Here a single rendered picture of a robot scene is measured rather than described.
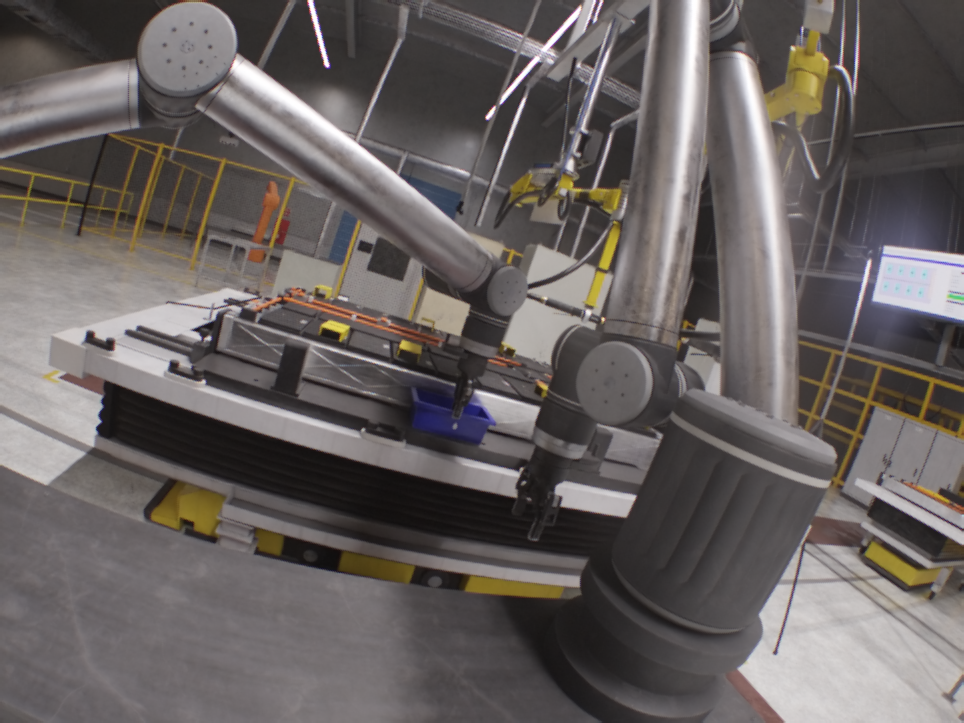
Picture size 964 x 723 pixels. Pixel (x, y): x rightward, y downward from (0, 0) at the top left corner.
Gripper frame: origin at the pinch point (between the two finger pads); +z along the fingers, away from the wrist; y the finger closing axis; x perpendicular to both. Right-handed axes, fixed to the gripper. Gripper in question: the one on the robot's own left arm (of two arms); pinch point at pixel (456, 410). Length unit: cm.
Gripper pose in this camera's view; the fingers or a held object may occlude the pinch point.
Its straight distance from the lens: 127.7
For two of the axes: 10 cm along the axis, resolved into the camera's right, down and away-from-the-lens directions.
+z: -3.2, 9.4, 1.4
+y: -2.0, -2.1, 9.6
